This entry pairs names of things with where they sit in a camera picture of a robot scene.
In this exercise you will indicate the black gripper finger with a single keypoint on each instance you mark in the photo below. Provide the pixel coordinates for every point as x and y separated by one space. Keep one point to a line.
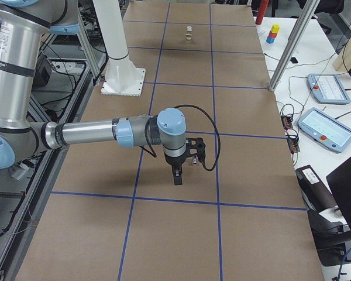
177 174

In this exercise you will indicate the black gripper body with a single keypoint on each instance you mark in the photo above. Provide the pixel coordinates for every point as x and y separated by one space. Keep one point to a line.
174 162

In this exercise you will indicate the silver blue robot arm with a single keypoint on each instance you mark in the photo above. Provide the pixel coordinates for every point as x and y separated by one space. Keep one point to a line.
23 25

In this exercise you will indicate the brown paper table mat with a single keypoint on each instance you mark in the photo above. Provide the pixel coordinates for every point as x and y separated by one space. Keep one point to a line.
116 214

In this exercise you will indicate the black electronics board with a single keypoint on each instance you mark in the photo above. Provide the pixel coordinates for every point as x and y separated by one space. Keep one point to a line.
291 134

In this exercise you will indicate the black label printer box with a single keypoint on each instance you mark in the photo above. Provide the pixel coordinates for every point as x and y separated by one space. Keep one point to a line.
314 189

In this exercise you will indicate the near teach pendant tablet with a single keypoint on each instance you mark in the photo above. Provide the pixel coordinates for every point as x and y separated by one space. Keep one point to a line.
325 130

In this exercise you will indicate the teach pendant tablet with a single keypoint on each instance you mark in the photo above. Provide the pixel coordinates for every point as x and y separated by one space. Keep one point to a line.
325 130
327 89

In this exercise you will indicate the yellow red blue block stack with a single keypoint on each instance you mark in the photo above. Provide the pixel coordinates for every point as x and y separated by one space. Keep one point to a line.
272 35

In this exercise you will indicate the far teach pendant tablet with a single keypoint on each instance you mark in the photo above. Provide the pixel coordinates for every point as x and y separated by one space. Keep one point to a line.
327 89

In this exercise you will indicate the black monitor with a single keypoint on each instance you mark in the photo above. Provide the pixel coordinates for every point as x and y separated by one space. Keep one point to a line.
339 182

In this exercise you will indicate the red cylinder bottle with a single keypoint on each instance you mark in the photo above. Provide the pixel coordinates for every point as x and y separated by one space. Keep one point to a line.
261 11

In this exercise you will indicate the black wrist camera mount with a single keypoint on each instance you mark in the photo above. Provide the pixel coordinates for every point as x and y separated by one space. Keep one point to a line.
195 147

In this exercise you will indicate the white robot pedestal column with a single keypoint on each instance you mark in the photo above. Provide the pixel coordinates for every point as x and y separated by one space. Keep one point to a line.
121 76

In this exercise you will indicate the aluminium frame post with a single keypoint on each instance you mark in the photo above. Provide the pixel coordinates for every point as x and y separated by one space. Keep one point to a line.
293 40

